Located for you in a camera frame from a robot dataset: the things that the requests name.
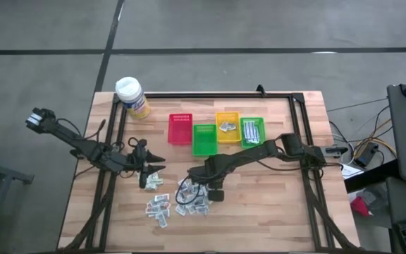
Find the yellow cable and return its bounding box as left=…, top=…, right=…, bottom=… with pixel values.
left=352, top=118, right=398, bottom=159

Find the white paper sheet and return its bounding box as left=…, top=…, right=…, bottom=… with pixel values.
left=340, top=164, right=364, bottom=179

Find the red cloth object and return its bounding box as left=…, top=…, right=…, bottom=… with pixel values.
left=350, top=196, right=372, bottom=217

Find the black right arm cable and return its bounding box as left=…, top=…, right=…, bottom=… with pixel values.
left=174, top=174, right=200, bottom=205

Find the green plastic basket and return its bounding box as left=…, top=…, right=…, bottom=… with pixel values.
left=239, top=116, right=267, bottom=149
left=192, top=123, right=219, bottom=157

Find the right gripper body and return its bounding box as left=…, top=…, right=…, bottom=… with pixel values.
left=187, top=164, right=226, bottom=192

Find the black cart bar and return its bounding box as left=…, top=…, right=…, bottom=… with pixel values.
left=343, top=160, right=400, bottom=193

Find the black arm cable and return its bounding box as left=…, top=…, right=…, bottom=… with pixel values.
left=56, top=118, right=107, bottom=142
left=174, top=174, right=200, bottom=205

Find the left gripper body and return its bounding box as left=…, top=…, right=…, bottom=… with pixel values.
left=131, top=138, right=151, bottom=174

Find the Lysol wipes canister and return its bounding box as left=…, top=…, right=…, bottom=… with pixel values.
left=114, top=76, right=152, bottom=120

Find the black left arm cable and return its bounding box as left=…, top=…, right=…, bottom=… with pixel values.
left=56, top=118, right=107, bottom=142

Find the yellow plastic basket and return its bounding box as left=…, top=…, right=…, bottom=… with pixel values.
left=215, top=111, right=242, bottom=144

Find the black power supply box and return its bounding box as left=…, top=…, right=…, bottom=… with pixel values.
left=354, top=143, right=380, bottom=169

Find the red plastic basket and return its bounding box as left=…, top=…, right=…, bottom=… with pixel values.
left=167, top=112, right=194, bottom=146

